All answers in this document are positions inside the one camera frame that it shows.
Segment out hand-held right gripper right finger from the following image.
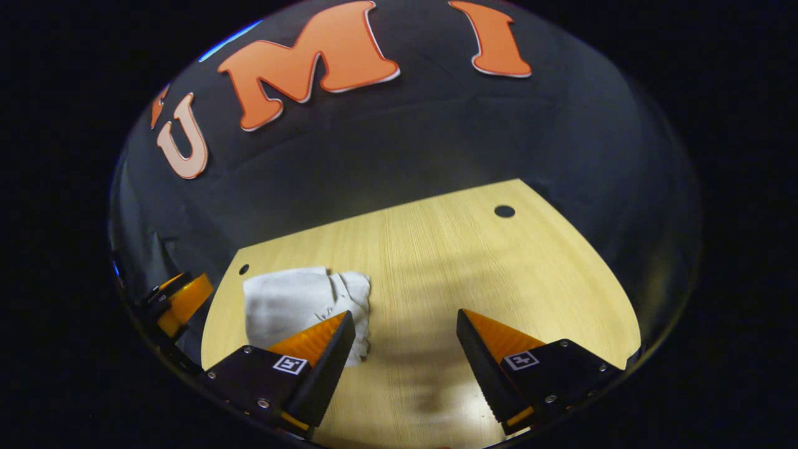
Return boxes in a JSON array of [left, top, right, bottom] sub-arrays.
[[456, 307, 627, 437]]

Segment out black backdrop cloth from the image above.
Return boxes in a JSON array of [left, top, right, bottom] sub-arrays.
[[109, 0, 704, 375]]

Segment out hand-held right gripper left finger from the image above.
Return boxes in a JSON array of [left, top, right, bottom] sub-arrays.
[[201, 310, 357, 437]]

